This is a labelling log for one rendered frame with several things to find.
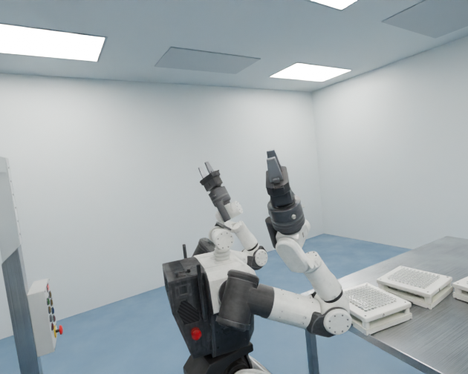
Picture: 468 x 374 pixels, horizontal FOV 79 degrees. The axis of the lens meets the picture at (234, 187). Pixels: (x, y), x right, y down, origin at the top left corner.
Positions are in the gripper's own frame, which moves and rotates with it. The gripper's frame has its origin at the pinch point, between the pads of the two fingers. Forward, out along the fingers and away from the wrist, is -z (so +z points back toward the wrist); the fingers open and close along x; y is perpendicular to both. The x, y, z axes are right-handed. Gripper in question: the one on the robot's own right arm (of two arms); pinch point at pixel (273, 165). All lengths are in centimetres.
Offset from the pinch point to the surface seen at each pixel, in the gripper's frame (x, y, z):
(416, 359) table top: -1, 30, 82
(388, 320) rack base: 18, 27, 87
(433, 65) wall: 385, 213, 75
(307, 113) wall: 515, 47, 128
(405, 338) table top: 10, 30, 87
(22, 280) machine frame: 7, -105, 26
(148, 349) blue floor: 90, -164, 191
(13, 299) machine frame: 2, -109, 30
